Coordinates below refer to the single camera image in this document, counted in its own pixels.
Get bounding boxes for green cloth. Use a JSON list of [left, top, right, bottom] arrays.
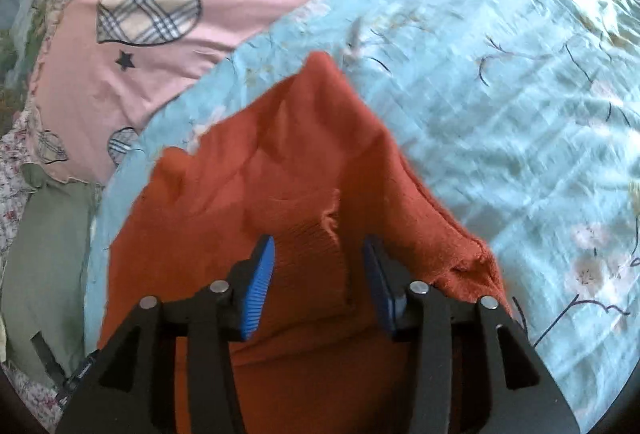
[[0, 164, 103, 377]]

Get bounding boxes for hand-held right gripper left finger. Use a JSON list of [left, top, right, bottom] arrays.
[[54, 234, 276, 434]]

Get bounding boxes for black device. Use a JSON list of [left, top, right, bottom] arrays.
[[30, 334, 101, 407]]

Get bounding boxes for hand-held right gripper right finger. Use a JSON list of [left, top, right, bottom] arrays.
[[362, 236, 581, 434]]

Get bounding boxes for orange knit garment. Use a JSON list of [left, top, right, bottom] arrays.
[[97, 51, 518, 434]]

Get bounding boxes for small-flower print sheet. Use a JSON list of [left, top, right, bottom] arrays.
[[0, 111, 63, 422]]

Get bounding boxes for light blue floral blanket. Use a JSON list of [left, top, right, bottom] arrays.
[[82, 0, 640, 425]]

